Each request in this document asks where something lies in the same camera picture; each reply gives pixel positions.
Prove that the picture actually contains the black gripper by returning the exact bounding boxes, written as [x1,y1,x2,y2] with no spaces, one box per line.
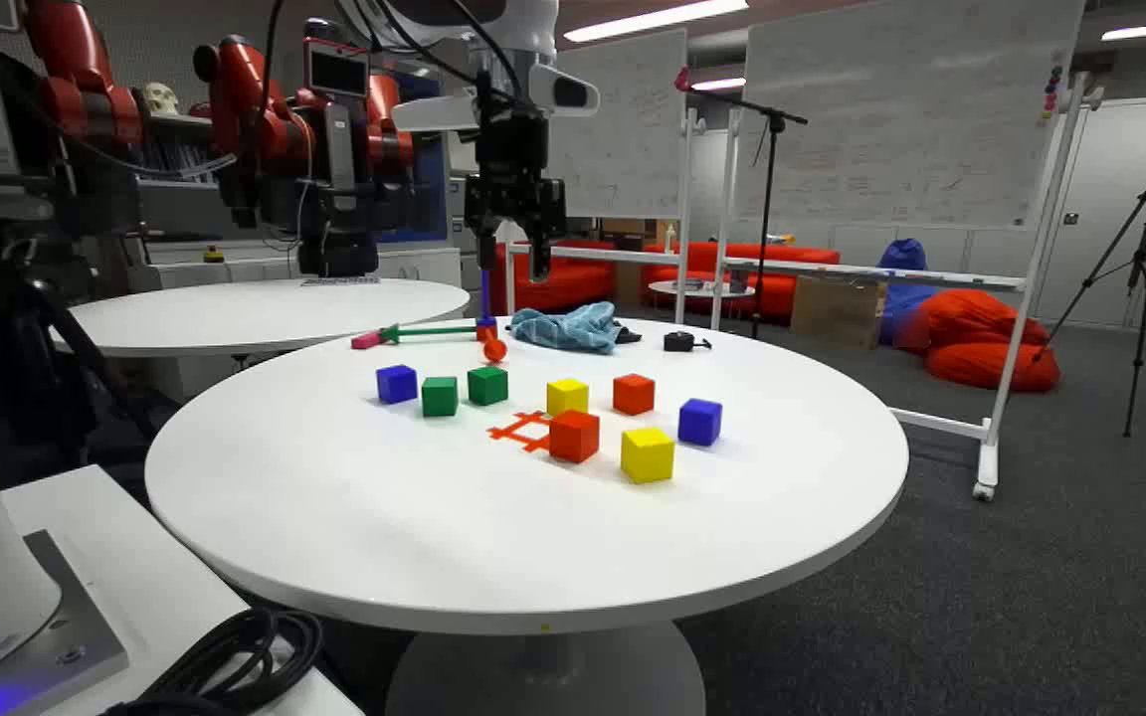
[462,104,573,286]

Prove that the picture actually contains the orange cube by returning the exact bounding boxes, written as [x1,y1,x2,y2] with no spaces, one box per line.
[608,368,661,417]
[544,404,607,469]

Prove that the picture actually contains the green cube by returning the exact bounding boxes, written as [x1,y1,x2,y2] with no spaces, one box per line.
[465,363,512,409]
[418,375,462,421]

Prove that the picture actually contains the yellow cube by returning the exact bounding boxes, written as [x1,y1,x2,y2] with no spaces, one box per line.
[543,375,592,421]
[617,424,682,490]

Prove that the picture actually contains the blue cube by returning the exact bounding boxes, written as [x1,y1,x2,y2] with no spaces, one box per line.
[374,363,424,409]
[677,392,730,448]

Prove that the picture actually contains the light blue cloth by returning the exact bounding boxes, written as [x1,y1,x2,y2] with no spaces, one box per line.
[506,298,630,357]

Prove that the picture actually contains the three-colour axis arrow marker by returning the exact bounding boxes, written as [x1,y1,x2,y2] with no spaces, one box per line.
[374,254,512,368]

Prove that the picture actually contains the orange tape grid mark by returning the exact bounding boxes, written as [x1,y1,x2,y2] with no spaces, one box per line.
[487,409,556,457]

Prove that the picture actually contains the low white coffee table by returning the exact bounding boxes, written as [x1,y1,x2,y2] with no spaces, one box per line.
[645,274,759,306]

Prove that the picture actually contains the red sofa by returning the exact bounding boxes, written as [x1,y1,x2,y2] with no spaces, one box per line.
[496,234,844,320]

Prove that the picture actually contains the round white side table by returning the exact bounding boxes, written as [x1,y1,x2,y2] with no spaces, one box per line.
[67,274,473,401]

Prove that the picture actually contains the black microphone stand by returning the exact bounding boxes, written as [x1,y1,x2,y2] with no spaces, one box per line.
[674,64,811,336]

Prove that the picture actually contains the brown cardboard box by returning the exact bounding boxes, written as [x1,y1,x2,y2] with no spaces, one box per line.
[788,271,889,351]

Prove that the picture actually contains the blue bean bag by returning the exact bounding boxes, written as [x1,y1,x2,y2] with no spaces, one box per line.
[876,234,936,347]

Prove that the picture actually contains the red black Baxter robot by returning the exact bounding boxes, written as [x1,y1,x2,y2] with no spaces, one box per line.
[0,0,462,286]

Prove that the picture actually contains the red bean bag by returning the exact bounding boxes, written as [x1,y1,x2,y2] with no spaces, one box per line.
[925,334,1067,399]
[897,286,1055,353]

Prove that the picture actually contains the white robot mounting platform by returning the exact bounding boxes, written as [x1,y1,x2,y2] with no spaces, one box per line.
[0,460,366,716]

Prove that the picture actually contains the black cable coil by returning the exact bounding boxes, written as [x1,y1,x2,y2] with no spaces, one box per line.
[107,604,328,716]

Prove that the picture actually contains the grey metal base plate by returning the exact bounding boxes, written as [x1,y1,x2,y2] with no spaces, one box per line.
[0,530,130,716]

